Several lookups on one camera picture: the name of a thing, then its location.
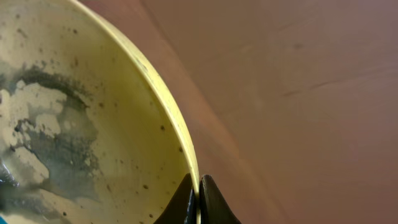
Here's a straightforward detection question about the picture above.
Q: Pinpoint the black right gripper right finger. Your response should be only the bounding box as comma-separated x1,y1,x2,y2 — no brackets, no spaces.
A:
200,175,241,224

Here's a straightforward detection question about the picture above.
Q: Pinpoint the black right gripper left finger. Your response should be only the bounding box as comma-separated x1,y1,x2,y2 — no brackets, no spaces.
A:
154,174,196,224

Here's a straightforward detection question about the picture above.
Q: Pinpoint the yellow-green plate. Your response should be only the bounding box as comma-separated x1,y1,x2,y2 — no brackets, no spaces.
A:
1,0,199,223

